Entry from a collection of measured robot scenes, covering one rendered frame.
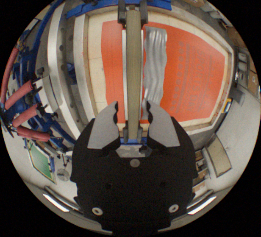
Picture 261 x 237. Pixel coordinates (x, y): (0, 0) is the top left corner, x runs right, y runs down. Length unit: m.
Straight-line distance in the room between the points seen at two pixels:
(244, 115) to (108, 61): 3.79
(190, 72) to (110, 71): 0.29
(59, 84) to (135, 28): 0.25
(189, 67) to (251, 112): 3.48
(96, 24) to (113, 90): 0.25
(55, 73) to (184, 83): 0.45
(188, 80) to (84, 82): 0.38
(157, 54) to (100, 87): 0.23
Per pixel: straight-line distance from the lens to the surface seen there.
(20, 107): 0.79
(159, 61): 0.29
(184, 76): 0.34
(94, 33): 0.32
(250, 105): 3.69
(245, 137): 3.83
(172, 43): 0.31
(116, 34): 0.29
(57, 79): 0.29
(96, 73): 0.30
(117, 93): 0.30
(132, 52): 0.17
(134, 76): 0.17
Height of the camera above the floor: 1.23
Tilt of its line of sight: 58 degrees down
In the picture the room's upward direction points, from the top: 180 degrees counter-clockwise
